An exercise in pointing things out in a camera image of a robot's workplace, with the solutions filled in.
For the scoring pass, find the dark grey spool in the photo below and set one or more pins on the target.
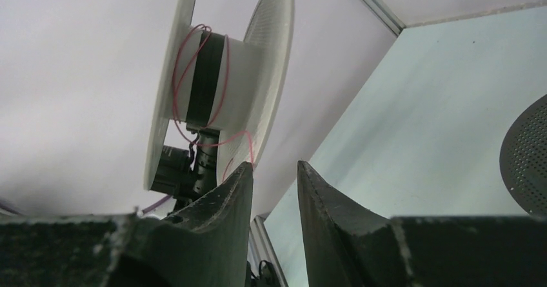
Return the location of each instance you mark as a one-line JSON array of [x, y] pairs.
[[522, 159]]

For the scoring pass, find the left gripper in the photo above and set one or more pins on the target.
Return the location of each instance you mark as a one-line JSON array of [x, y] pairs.
[[187, 174]]

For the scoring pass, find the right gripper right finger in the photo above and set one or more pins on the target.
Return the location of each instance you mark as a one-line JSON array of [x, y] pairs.
[[346, 244]]

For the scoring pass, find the white translucent spool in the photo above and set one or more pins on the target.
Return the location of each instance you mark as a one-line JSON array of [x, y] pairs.
[[211, 80]]

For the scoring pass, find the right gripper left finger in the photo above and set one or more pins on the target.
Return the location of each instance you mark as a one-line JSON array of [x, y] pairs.
[[203, 244]]

